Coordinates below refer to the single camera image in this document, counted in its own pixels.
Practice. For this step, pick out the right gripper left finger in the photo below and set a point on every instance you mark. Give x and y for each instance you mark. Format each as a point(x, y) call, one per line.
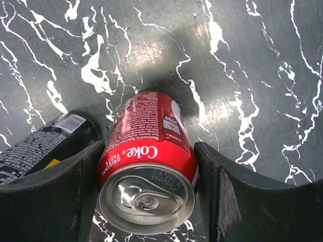
point(54, 204)

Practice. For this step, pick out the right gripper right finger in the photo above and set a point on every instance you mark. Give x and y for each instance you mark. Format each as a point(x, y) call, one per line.
point(238, 204)

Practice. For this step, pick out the black drink can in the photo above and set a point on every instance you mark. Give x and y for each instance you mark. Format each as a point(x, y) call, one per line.
point(54, 142)

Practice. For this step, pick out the red Coke can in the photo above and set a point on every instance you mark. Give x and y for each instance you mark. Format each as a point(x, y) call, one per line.
point(148, 173)

